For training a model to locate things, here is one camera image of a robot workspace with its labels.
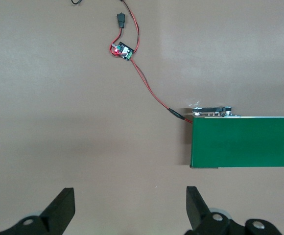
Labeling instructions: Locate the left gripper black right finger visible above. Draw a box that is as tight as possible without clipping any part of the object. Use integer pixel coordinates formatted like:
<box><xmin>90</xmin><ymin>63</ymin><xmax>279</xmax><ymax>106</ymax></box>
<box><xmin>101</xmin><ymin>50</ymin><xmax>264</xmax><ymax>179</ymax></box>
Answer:
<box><xmin>184</xmin><ymin>186</ymin><xmax>284</xmax><ymax>235</ymax></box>

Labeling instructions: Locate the green conveyor belt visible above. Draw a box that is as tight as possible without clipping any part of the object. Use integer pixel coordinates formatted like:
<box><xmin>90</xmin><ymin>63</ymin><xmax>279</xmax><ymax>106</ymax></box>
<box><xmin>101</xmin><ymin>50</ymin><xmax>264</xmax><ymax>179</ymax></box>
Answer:
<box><xmin>189</xmin><ymin>105</ymin><xmax>284</xmax><ymax>169</ymax></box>

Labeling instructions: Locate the small controller circuit board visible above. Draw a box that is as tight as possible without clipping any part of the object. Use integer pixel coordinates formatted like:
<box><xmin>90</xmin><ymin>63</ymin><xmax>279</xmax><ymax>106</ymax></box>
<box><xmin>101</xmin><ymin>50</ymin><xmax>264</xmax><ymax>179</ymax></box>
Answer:
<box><xmin>110</xmin><ymin>42</ymin><xmax>135</xmax><ymax>61</ymax></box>

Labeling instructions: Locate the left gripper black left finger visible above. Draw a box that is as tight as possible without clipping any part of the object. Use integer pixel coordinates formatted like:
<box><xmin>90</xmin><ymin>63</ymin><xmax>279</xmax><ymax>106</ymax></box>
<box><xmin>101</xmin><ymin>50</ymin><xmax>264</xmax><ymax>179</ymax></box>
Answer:
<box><xmin>0</xmin><ymin>187</ymin><xmax>76</xmax><ymax>235</ymax></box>

